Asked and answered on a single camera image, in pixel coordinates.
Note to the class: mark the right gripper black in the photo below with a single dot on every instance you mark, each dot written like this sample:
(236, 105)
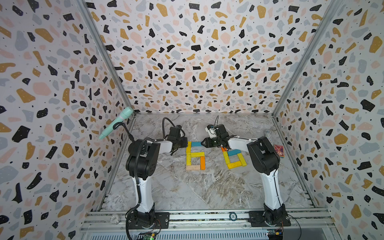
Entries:
(208, 141)

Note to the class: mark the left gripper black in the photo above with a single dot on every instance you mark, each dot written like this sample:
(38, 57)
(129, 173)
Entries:
(186, 140)

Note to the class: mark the yellow block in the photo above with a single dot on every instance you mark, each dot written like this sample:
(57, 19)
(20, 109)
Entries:
(188, 149)
(198, 155)
(189, 159)
(234, 165)
(242, 159)

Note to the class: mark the teal block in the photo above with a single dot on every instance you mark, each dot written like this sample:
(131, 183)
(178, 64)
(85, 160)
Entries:
(196, 144)
(233, 152)

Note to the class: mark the yellow-green block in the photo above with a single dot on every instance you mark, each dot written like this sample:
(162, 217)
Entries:
(226, 157)

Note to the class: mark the beige wooden block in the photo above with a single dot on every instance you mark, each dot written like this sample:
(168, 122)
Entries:
(193, 167)

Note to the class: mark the orange block small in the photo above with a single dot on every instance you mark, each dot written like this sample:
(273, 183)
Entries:
(202, 163)

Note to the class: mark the yellow block front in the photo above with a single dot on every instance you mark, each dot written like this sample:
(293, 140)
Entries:
(234, 165)

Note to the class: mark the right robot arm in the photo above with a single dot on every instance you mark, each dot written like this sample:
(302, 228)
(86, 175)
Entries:
(265, 160)

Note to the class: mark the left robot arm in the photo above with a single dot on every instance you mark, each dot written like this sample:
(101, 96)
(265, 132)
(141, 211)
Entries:
(141, 165)

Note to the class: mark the glitter tube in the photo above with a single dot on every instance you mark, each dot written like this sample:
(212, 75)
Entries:
(268, 135)

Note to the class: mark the black microphone stand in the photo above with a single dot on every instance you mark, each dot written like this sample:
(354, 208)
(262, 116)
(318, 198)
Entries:
(130, 136)

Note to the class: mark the pink card box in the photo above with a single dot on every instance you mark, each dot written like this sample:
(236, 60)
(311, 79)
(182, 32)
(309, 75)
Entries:
(280, 150)

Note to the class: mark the mint green microphone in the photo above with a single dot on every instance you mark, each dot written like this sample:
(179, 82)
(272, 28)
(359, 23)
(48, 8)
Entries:
(125, 114)

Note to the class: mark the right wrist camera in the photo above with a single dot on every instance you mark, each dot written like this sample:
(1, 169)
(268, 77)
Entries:
(210, 129)

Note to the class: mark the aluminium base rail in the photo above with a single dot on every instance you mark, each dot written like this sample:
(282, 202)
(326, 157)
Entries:
(249, 224)

